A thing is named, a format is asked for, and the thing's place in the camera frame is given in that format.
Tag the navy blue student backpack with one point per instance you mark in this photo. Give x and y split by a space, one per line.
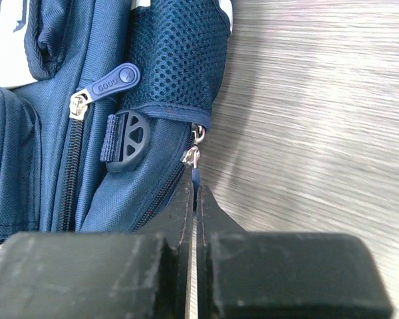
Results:
102 106

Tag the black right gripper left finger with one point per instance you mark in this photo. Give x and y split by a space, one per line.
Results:
101 275

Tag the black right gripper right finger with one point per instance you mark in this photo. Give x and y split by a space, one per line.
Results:
246 274

